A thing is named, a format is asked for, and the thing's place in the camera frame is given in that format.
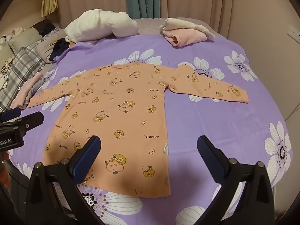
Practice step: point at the white plush toy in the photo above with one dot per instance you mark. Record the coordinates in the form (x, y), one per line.
(4, 41)

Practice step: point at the pink folded garment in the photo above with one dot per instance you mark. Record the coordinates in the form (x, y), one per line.
(187, 36)

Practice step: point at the orange printed long-sleeve shirt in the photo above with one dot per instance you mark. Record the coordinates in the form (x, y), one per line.
(121, 121)

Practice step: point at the grey pillow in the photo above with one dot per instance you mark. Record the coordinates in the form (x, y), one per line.
(46, 49)

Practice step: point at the white fluffy blanket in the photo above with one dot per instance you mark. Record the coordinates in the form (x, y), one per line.
(100, 25)

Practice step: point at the cream printed cloth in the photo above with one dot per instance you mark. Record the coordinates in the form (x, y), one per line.
(5, 70)

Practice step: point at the purple floral bed sheet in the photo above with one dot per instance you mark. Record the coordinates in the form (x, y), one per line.
(211, 126)

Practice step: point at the small pale pink garment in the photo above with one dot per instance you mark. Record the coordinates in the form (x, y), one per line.
(25, 89)

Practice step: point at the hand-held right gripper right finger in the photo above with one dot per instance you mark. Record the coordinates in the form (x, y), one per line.
(209, 153)

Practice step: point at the dark brown pillow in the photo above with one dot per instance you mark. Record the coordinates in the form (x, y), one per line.
(44, 27)

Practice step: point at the white wall socket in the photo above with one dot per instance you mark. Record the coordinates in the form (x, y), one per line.
(294, 32)

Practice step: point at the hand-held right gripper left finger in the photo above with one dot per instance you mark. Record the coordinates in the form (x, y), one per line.
(88, 153)

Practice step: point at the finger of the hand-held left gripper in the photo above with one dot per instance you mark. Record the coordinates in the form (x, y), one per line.
(10, 115)
(30, 121)

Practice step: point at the beige tasselled fringe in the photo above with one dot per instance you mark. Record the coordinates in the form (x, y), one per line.
(49, 3)

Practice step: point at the beige pillow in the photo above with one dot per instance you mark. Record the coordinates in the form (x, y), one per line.
(23, 37)

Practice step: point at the dark navy cloth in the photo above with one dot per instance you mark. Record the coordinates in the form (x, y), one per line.
(59, 49)

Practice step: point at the grey plaid cloth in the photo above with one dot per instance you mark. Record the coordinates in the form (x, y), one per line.
(25, 61)

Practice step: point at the grey bed cover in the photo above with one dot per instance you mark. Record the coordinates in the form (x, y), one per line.
(147, 25)

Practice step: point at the cream fluffy garment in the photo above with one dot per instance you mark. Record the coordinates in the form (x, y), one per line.
(185, 23)

